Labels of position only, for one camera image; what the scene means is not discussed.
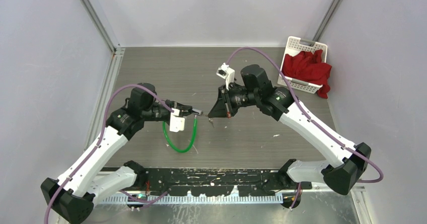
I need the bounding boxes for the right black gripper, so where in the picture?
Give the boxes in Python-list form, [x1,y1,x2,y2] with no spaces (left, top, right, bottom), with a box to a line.
[209,83,259,118]

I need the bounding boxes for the green cable lock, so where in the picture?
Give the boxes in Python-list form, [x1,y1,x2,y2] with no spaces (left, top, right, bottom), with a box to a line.
[162,109,203,154]

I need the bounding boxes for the small silver keys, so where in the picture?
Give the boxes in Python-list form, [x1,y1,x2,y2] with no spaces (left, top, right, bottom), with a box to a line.
[206,115,215,128]

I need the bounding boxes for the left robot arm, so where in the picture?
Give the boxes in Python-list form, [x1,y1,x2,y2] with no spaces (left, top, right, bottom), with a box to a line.
[41,83,201,223]

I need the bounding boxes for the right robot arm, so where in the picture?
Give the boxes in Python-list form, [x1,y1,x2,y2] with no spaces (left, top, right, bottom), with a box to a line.
[208,63,372,195]

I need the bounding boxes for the red cloth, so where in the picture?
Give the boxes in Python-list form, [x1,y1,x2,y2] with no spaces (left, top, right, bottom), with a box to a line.
[281,49,332,99]

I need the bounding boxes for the white plastic basket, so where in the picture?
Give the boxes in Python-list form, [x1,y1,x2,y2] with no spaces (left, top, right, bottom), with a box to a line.
[277,36,332,98]

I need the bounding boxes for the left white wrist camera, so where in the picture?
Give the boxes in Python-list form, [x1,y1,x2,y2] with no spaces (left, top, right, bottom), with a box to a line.
[169,108,186,132]

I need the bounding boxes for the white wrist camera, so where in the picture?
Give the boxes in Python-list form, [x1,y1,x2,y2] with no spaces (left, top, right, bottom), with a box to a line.
[169,108,186,132]
[216,62,235,90]

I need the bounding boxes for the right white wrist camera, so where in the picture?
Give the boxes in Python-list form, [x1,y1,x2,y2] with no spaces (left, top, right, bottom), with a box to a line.
[216,62,235,90]

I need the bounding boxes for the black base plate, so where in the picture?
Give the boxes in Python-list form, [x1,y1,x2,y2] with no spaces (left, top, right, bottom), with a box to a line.
[124,168,297,197]

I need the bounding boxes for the aluminium front rail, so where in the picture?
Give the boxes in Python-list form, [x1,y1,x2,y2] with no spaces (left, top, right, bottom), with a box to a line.
[62,170,366,205]

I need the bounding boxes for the left aluminium frame post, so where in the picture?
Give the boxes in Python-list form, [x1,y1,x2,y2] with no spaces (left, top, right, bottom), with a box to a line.
[80,0,117,54]

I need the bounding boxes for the aluminium frame post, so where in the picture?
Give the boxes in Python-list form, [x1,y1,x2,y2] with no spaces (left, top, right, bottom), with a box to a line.
[312,0,343,42]
[80,0,117,54]

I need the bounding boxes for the right aluminium frame post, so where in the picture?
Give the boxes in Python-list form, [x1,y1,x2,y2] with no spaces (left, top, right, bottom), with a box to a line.
[312,0,343,42]

